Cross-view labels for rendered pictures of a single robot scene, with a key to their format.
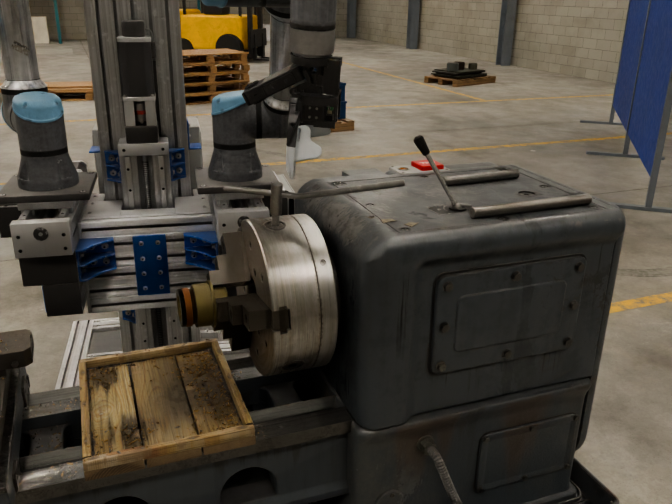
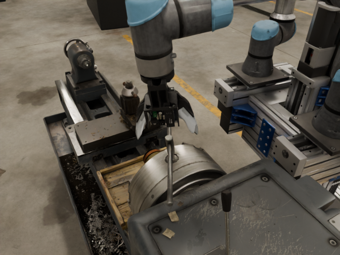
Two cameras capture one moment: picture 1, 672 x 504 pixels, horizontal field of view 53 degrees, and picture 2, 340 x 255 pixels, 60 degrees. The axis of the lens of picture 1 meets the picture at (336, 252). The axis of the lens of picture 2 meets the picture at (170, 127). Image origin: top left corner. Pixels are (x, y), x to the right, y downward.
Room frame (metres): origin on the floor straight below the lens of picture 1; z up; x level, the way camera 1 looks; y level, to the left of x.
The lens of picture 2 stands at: (1.12, -0.50, 1.83)
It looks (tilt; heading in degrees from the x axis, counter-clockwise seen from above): 38 degrees down; 83
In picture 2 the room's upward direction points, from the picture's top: straight up
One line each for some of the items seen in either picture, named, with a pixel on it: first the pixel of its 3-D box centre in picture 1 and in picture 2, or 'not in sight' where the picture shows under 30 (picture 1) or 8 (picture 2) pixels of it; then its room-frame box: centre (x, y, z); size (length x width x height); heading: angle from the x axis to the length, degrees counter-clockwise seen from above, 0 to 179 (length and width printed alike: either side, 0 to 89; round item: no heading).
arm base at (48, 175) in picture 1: (46, 165); (258, 60); (1.72, 0.77, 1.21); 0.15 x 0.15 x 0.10
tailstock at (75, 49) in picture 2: not in sight; (82, 67); (0.79, 1.24, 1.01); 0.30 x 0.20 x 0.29; 111
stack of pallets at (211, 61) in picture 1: (203, 75); not in sight; (10.72, 2.13, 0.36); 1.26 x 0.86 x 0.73; 123
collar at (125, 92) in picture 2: not in sight; (129, 89); (1.09, 0.70, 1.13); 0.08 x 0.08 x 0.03
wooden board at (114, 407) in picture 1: (160, 399); (148, 182); (1.14, 0.35, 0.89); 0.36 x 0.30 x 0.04; 21
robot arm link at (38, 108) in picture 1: (39, 120); (264, 37); (1.73, 0.77, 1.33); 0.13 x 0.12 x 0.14; 35
